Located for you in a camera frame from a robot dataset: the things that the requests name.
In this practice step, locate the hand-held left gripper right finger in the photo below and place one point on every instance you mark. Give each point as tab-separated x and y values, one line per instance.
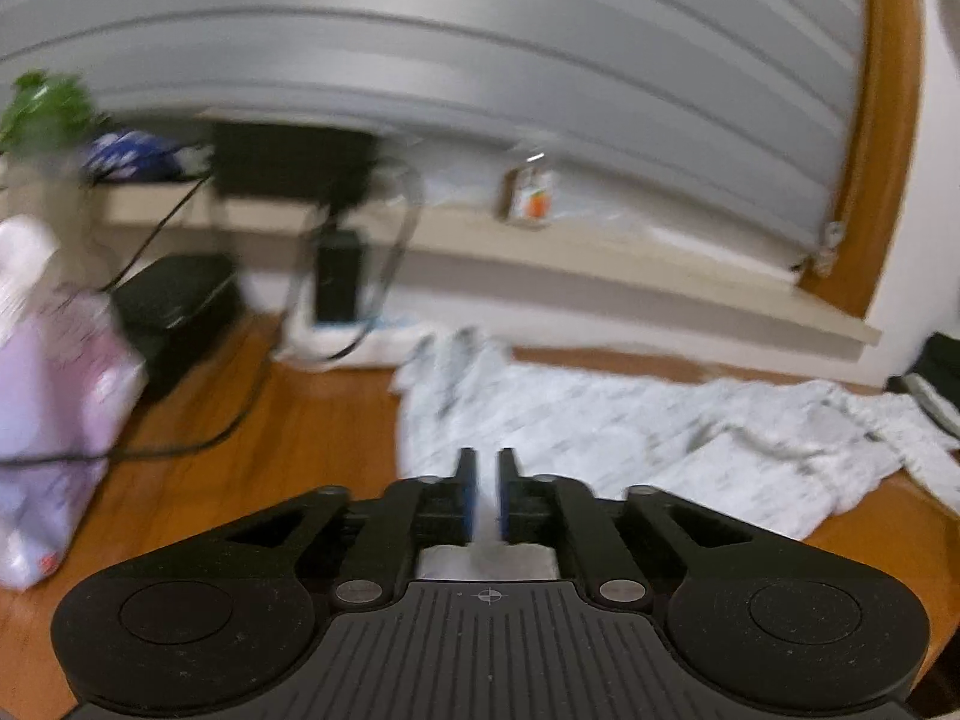
504	510

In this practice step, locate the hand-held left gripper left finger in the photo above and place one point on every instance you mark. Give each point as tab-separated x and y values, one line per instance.
471	510

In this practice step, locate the white patterned garment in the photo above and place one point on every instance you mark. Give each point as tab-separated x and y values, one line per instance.
930	394
637	427

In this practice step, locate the white power strip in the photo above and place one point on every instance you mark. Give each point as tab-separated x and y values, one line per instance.
337	345

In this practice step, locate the beige window sill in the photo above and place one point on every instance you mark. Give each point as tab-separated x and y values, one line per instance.
600	262

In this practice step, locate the black power adapter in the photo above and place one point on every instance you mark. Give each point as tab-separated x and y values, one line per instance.
341	277

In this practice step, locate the glass jar with orange label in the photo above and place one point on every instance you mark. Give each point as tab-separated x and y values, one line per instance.
531	191

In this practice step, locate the black electronic device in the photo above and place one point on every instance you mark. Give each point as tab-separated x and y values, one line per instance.
180	315

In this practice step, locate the black flat box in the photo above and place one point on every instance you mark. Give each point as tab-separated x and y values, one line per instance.
292	161

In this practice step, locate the purple white plastic bag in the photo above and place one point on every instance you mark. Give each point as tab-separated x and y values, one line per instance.
52	405

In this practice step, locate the folded white patterned garment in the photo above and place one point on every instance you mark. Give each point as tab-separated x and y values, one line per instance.
930	394

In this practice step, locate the grey window blind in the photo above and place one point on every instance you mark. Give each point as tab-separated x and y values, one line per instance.
450	37

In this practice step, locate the blue packet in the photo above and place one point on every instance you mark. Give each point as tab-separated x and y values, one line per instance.
131	154

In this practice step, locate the green plant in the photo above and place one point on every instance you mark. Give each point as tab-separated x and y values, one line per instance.
45	109

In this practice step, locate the wooden window frame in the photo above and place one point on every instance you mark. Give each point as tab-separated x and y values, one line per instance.
885	127

